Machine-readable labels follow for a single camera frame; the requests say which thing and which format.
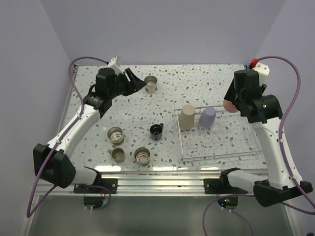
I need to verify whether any steel cup brown base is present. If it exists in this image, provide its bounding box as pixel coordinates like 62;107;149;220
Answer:
107;127;124;146

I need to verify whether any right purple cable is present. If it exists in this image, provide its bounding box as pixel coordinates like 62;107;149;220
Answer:
203;56;315;236

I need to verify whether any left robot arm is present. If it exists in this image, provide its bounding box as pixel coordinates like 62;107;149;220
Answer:
33;67;146;193

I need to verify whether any dark blue mug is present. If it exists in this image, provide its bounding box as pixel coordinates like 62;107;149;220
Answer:
150;123;164;141

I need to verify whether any pink plastic cup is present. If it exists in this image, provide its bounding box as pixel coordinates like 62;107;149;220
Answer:
222;99;238;113

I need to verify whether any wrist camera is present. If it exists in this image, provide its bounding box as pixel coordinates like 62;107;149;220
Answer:
248;59;270;86
107;56;124;75

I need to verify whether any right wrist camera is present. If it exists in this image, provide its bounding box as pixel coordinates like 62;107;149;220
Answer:
248;59;270;86

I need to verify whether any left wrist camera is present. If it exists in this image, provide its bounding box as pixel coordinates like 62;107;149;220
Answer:
107;56;124;75

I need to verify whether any lilac plastic cup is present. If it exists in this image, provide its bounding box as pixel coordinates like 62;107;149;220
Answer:
198;107;216;128

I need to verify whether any small steel mug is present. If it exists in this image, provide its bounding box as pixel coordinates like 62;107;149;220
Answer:
108;147;126;163

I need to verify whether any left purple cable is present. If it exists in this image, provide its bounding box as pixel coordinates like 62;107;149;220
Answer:
26;57;111;218

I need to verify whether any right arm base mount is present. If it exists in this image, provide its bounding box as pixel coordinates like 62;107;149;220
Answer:
203;168;248;210

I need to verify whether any beige plastic cup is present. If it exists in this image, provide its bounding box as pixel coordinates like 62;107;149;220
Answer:
179;104;195;130

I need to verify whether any cream metal cup brown band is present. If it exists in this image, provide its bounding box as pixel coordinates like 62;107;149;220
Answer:
144;76;158;94

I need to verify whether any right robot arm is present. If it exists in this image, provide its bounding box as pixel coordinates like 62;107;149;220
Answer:
219;69;313;207

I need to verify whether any clear acrylic dish rack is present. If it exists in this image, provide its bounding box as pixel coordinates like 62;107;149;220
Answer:
173;106;262;162

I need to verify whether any steel cup front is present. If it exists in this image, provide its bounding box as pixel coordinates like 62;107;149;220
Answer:
134;147;150;166

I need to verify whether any purple cable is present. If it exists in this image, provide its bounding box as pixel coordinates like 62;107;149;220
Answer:
203;56;315;236
26;57;111;218

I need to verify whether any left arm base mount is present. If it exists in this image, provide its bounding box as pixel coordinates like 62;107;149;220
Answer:
72;167;118;211

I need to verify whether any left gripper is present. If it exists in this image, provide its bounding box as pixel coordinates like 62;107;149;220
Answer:
108;68;146;99

